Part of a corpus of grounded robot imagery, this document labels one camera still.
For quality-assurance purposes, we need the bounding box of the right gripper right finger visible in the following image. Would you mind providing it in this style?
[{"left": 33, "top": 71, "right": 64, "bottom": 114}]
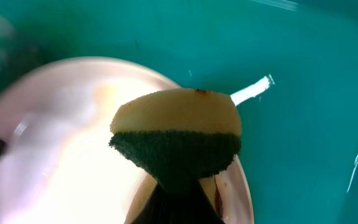
[{"left": 186, "top": 181, "right": 224, "bottom": 224}]

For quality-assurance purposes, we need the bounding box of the green and yellow sponge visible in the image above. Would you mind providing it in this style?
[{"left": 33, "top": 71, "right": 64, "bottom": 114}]
[{"left": 108, "top": 88, "right": 244, "bottom": 224}]

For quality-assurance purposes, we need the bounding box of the white plate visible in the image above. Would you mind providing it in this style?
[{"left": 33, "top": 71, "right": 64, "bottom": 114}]
[{"left": 0, "top": 58, "right": 254, "bottom": 223}]

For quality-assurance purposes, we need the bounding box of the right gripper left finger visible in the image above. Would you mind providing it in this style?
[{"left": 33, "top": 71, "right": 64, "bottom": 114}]
[{"left": 131, "top": 184, "right": 170, "bottom": 224}]

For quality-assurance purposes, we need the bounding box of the teal plastic tray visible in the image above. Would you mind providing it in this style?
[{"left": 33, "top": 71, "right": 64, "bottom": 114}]
[{"left": 0, "top": 0, "right": 358, "bottom": 223}]

